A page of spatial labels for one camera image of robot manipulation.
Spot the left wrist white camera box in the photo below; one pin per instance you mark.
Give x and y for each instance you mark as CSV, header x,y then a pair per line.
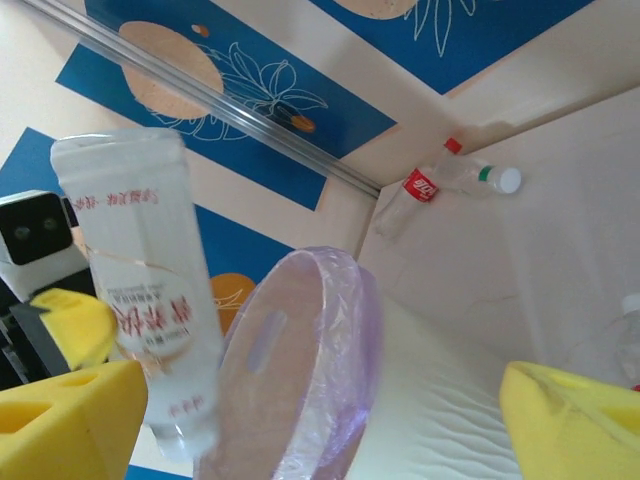
x,y
30,230

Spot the clear cola bottle red label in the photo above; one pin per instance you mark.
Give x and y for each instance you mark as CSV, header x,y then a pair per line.
x,y
420,186

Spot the purple plastic bin liner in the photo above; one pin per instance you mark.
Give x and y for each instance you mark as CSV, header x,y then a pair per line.
x,y
345,320

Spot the aluminium frame post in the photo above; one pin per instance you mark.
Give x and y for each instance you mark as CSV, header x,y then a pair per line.
x,y
200,95

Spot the white plastic bin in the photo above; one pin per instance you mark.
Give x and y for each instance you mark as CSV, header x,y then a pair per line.
x,y
425,425

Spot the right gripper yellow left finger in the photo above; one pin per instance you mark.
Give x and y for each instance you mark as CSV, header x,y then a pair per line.
x,y
100,400

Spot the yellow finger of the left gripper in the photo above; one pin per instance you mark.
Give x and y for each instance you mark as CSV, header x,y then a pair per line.
x,y
80,325

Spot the clear bottle white red-text label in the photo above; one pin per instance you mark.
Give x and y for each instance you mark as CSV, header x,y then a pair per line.
x,y
150,280

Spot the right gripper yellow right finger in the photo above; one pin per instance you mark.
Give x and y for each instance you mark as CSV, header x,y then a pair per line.
x,y
575,435

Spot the clear bottle white cap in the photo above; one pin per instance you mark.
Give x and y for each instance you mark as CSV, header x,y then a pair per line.
x,y
500,179

